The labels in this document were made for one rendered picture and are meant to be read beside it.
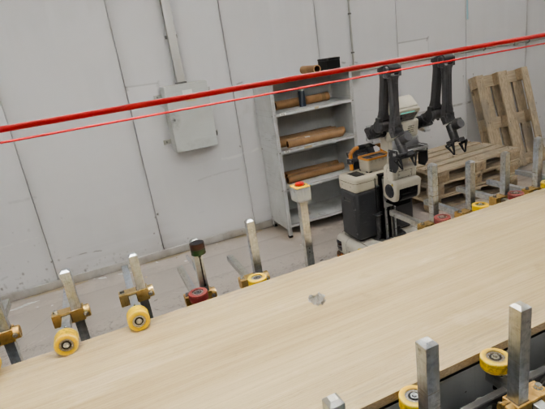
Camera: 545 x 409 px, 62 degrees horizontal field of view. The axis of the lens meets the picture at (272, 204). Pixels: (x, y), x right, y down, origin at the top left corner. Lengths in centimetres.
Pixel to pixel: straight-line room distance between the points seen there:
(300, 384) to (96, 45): 361
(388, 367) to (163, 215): 352
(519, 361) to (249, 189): 382
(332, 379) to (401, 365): 20
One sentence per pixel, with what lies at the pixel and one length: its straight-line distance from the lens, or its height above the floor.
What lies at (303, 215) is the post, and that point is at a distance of 204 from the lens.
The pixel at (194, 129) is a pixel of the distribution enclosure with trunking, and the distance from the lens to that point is 429.
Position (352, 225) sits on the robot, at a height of 41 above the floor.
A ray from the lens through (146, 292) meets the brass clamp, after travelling 193.
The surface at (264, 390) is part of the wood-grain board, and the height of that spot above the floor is 90.
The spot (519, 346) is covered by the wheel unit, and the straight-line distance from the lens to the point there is 129.
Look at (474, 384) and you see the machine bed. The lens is 163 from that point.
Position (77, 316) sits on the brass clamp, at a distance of 194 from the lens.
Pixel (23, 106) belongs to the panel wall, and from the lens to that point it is 442.
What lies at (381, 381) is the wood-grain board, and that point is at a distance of 136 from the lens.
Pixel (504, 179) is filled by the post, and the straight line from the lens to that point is 280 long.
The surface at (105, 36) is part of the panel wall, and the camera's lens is 442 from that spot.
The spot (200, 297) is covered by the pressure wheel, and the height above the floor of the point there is 90.
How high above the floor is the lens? 178
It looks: 18 degrees down
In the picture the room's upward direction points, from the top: 9 degrees counter-clockwise
